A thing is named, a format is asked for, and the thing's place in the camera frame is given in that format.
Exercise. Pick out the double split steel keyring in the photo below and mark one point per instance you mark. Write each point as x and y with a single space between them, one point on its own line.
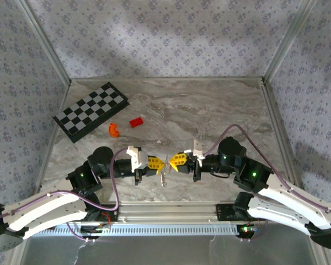
168 165

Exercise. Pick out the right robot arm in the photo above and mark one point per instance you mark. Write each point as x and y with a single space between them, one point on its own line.
287 209

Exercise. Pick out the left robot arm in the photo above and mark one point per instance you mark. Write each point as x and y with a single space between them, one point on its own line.
44 212

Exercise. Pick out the orange curved plastic block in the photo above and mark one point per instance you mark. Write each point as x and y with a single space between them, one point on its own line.
113 132

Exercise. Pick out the red rectangular block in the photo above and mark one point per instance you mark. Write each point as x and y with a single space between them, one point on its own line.
136 122

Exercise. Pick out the folded black grey chessboard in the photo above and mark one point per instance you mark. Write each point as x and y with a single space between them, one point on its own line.
91 110

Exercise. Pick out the small circuit board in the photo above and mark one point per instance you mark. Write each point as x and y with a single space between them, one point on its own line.
95 228
248 229

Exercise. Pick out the grey metal sheet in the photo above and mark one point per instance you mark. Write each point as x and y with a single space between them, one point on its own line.
168 251

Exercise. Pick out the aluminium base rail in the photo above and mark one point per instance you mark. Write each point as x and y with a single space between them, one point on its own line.
168 212

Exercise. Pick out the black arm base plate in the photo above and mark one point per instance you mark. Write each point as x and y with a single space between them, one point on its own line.
224 212
110 214

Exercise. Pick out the aluminium table side rail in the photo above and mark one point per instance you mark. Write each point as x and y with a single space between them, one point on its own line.
281 132

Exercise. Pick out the aluminium table back rail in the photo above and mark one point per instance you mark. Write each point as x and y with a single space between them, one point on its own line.
168 79

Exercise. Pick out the aluminium frame post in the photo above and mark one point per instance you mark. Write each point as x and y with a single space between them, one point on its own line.
44 44
289 41

